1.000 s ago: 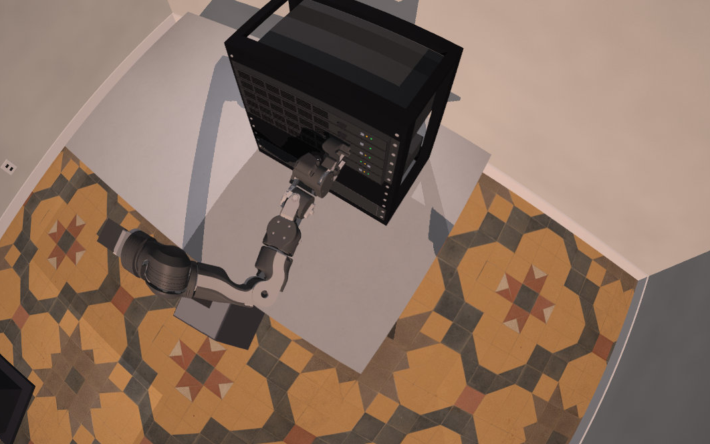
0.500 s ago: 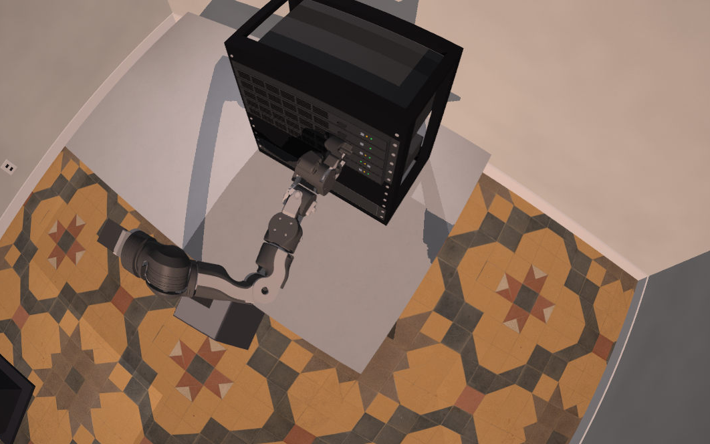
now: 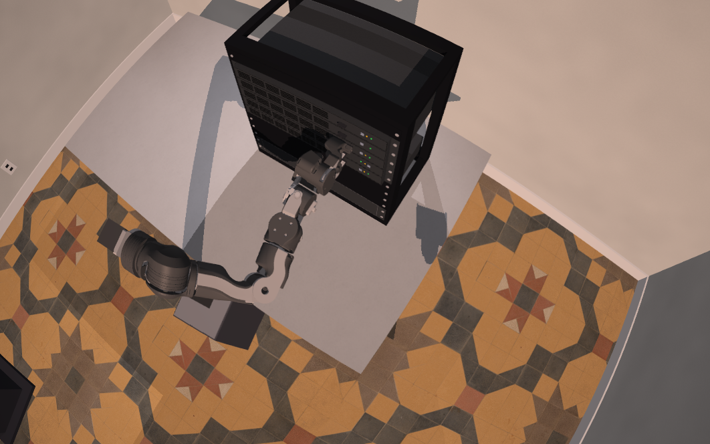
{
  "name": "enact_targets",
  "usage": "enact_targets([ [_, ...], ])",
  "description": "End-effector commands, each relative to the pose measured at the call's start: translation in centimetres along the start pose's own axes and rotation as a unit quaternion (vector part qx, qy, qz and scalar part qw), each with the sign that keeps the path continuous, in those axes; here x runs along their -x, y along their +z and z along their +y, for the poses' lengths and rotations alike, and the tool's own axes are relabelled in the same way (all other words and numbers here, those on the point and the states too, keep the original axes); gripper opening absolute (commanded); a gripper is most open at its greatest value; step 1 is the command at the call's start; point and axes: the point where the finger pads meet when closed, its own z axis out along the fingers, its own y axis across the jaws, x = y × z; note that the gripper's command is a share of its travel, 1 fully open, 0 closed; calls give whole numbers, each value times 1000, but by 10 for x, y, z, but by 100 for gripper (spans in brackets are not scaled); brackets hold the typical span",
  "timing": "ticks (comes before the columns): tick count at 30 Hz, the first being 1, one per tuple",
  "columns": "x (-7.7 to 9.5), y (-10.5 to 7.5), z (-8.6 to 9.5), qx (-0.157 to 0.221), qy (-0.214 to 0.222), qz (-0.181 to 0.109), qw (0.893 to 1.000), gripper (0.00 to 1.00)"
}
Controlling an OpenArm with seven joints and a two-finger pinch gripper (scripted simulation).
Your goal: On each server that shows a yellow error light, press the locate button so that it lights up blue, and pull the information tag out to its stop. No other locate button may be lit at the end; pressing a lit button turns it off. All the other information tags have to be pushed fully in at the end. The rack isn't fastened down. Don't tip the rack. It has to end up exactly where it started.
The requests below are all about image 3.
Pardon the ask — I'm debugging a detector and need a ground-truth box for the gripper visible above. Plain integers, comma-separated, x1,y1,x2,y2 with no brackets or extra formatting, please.
291,137,353,196

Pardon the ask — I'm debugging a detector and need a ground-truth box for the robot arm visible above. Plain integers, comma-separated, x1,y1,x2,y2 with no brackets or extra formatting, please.
113,183,318,305

